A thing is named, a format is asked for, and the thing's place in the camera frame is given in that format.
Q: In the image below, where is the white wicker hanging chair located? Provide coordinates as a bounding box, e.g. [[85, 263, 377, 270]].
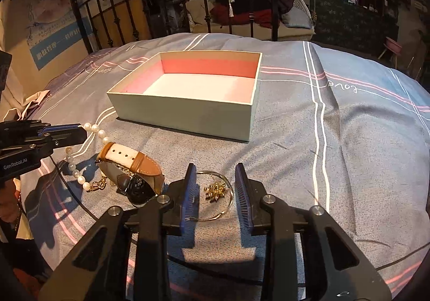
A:
[[186, 0, 314, 41]]

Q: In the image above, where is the pink small stool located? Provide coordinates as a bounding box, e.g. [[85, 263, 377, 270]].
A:
[[378, 37, 402, 69]]

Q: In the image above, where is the blue white wall poster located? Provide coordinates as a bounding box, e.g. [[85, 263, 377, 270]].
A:
[[26, 0, 82, 69]]

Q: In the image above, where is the pale green open gift box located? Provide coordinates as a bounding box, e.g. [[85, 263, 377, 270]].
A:
[[107, 50, 262, 141]]

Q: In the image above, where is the white pearl bracelet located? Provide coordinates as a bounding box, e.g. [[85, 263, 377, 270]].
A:
[[64, 122, 111, 192]]

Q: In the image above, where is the black iron bed frame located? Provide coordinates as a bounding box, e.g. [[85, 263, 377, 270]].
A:
[[69, 0, 280, 55]]

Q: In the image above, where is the watch with tan leather strap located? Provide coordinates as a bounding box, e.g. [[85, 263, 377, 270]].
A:
[[96, 142, 165, 207]]

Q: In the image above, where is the pile of red black clothes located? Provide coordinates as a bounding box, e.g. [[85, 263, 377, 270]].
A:
[[210, 0, 273, 29]]

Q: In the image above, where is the gold bangle with flower charm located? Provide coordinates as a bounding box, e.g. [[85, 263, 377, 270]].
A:
[[186, 170, 235, 222]]

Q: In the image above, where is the striped grey-blue bed cover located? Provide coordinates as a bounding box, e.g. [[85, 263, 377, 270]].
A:
[[21, 34, 429, 300]]

